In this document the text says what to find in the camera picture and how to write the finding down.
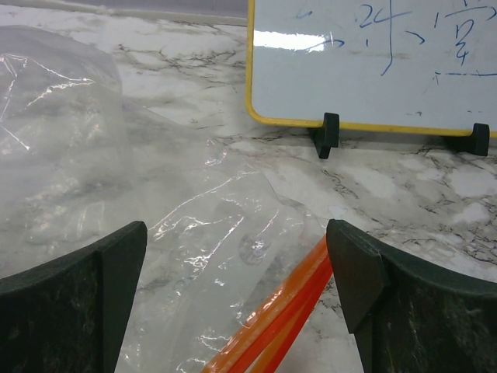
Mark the small whiteboard yellow frame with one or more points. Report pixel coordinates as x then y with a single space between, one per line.
408 67

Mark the clear zip top bag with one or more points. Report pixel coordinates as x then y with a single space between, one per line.
79 161

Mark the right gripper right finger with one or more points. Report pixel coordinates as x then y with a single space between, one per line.
408 314

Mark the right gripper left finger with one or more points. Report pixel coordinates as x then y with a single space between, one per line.
70 314

